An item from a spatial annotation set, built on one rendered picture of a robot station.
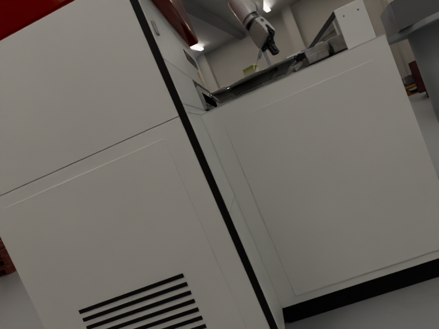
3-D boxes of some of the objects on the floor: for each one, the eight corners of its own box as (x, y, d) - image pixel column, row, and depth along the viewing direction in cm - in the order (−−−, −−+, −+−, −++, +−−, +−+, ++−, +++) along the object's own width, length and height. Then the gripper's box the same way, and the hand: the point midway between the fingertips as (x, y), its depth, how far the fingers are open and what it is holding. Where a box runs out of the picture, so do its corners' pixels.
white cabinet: (291, 329, 110) (200, 115, 104) (274, 234, 205) (227, 120, 199) (479, 271, 100) (390, 31, 94) (370, 200, 195) (323, 78, 189)
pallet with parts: (432, 83, 727) (426, 68, 724) (445, 82, 641) (438, 64, 639) (371, 106, 780) (366, 92, 777) (376, 108, 694) (370, 92, 692)
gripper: (241, 37, 142) (262, 67, 138) (253, 10, 129) (277, 42, 125) (253, 34, 145) (275, 63, 141) (266, 6, 132) (291, 38, 128)
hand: (274, 49), depth 133 cm, fingers closed
